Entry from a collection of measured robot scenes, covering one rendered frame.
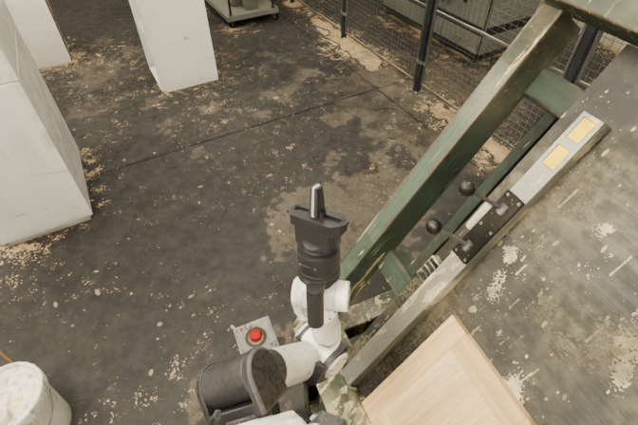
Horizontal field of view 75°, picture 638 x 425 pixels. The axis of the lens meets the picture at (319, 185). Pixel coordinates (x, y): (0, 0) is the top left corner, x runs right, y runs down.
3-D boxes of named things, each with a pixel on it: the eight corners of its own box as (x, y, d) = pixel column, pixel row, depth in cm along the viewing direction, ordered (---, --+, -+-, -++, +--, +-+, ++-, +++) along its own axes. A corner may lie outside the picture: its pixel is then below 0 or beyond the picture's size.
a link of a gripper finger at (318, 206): (321, 182, 78) (322, 211, 81) (311, 189, 75) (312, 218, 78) (328, 184, 77) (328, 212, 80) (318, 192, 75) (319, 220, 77)
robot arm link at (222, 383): (251, 399, 92) (205, 415, 81) (241, 358, 96) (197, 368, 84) (291, 386, 88) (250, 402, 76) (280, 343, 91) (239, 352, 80)
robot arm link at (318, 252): (306, 195, 86) (308, 242, 92) (276, 215, 79) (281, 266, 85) (358, 211, 80) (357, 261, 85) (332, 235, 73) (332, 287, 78)
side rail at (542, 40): (331, 303, 148) (307, 303, 141) (562, 20, 102) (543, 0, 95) (338, 317, 144) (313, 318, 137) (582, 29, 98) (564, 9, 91)
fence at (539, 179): (350, 369, 127) (341, 370, 125) (591, 116, 88) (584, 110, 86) (357, 384, 124) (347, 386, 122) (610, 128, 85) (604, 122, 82)
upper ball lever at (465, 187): (497, 212, 97) (453, 186, 94) (509, 201, 95) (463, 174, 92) (503, 221, 93) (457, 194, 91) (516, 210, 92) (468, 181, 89)
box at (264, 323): (239, 353, 144) (232, 327, 132) (272, 340, 148) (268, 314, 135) (249, 385, 136) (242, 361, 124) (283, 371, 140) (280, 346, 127)
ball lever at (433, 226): (464, 249, 102) (421, 224, 99) (475, 237, 100) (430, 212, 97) (469, 258, 98) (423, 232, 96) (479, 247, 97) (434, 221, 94)
